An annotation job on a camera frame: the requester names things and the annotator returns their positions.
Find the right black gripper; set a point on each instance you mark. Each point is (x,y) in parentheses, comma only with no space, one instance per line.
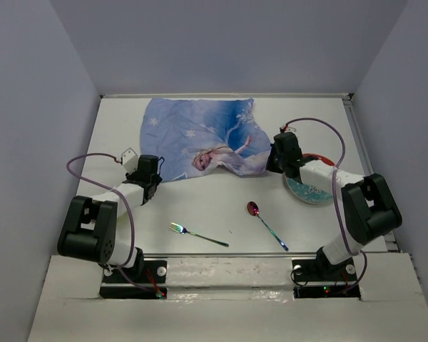
(270,165)

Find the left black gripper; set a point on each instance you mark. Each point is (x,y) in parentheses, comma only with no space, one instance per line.
(157,179)

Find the red and blue plate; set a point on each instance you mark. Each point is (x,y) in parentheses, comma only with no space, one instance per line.
(307,193)

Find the blue princess print cloth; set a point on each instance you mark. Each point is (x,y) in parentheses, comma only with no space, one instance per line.
(196,136)

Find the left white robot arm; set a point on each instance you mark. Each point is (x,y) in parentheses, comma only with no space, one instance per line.
(89,229)

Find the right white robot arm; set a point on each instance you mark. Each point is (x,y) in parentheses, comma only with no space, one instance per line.
(364,206)

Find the iridescent fork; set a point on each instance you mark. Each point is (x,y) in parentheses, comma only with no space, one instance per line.
(182,230)

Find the iridescent spoon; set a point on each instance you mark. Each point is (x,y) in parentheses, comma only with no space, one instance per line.
(253,210)

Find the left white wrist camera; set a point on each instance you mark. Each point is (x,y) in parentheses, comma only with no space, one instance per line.
(129,160)

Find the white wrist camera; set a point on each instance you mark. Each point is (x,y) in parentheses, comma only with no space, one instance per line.
(287,129)
(129,160)

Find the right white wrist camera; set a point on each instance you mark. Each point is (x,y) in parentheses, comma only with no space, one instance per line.
(287,129)

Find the silver front table rail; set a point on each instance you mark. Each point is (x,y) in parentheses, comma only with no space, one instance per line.
(232,255)

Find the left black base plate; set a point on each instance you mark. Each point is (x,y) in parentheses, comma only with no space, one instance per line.
(129,283)

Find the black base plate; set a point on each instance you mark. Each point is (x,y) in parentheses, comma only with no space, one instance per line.
(129,283)
(310,284)

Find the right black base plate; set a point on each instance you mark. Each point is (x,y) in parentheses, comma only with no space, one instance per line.
(310,284)

